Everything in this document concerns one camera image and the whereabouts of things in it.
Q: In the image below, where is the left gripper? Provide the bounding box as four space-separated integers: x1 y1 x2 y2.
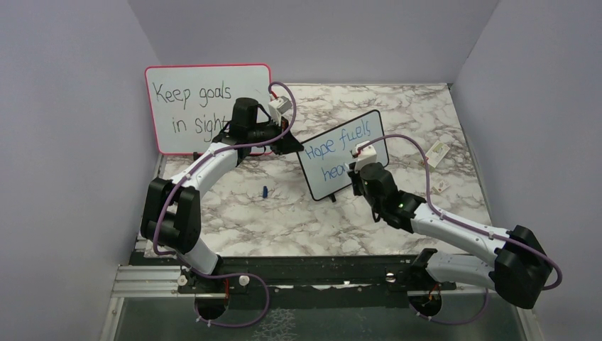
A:
248 116 305 156

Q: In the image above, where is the black framed whiteboard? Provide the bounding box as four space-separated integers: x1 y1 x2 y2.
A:
297 109 385 201

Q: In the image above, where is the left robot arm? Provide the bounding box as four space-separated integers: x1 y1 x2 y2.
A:
140 96 303 292

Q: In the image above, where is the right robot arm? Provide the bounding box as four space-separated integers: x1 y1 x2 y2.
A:
348 162 552 309

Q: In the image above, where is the pink framed whiteboard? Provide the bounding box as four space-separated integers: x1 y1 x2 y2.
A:
144 63 272 155

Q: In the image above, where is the white green eraser box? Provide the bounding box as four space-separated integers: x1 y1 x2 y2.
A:
420 140 451 168

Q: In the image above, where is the small white card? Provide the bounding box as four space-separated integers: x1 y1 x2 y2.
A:
432 179 450 193

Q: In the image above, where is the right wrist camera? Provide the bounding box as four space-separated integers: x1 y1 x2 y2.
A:
349 141 378 173

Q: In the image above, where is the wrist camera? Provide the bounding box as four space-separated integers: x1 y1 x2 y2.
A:
349 141 378 173
268 96 292 121

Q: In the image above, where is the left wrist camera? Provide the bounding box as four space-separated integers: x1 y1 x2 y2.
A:
268 96 292 121

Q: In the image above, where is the black metal base rail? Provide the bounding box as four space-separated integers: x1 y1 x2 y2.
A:
112 254 530 302

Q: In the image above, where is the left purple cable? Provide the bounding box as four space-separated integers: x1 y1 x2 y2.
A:
153 81 297 330

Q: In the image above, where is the purple cable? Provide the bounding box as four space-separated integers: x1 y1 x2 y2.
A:
153 81 297 330
352 134 564 325

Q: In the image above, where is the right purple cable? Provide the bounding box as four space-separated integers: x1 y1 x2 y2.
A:
352 134 564 325

